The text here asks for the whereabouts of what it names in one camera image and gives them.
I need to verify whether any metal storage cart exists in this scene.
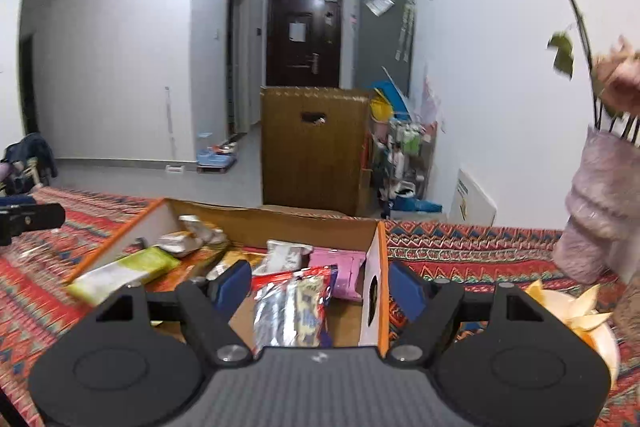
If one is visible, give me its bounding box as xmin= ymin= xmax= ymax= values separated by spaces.
xmin=370 ymin=114 xmax=438 ymax=208

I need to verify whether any beige silver snack packet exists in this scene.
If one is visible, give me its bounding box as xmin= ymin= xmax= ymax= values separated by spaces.
xmin=157 ymin=214 xmax=228 ymax=258

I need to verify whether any brown wooden chair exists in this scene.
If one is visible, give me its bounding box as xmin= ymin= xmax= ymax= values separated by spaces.
xmin=260 ymin=86 xmax=375 ymax=218

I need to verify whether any dark entrance door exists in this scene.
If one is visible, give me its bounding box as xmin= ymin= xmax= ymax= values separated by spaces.
xmin=265 ymin=0 xmax=344 ymax=88

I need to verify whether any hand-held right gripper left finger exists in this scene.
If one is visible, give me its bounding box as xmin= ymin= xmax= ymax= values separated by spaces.
xmin=75 ymin=259 xmax=253 ymax=365

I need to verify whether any large yellow orange snack packet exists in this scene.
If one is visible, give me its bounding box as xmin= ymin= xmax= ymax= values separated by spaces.
xmin=150 ymin=247 xmax=268 ymax=303

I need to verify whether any blue plastic bag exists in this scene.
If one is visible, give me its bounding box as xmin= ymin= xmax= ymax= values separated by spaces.
xmin=372 ymin=80 xmax=410 ymax=114

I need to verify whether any dark jacket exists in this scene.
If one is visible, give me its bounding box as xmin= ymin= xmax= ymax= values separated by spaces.
xmin=0 ymin=133 xmax=58 ymax=195

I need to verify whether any long green white snack packet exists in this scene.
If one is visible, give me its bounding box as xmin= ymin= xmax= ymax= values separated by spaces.
xmin=67 ymin=246 xmax=181 ymax=305

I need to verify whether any pink ribbed vase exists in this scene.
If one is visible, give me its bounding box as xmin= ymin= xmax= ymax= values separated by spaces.
xmin=552 ymin=127 xmax=640 ymax=285

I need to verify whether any blue printed bag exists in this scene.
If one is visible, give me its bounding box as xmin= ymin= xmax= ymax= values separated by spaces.
xmin=390 ymin=198 xmax=443 ymax=214

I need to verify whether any orange cardboard box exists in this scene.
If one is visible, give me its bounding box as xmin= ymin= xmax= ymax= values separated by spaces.
xmin=65 ymin=197 xmax=390 ymax=355

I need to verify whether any white flat panel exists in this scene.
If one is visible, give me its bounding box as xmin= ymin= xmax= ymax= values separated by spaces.
xmin=448 ymin=168 xmax=497 ymax=224

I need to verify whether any cream plate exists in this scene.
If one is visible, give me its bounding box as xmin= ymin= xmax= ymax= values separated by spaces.
xmin=525 ymin=289 xmax=621 ymax=378

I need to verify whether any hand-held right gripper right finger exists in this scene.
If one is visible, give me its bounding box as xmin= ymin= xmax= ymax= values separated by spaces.
xmin=380 ymin=259 xmax=566 ymax=368

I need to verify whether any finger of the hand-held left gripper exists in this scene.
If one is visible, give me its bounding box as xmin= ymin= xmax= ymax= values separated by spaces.
xmin=0 ymin=203 xmax=66 ymax=247

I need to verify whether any pink snack packet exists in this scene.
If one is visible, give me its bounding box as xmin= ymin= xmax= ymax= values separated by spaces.
xmin=307 ymin=248 xmax=368 ymax=303

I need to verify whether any grey fridge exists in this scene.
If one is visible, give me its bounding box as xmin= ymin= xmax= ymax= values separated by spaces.
xmin=352 ymin=0 xmax=416 ymax=90

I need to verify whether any red silver snack packet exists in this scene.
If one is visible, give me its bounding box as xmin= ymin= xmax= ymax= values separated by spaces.
xmin=250 ymin=264 xmax=338 ymax=355

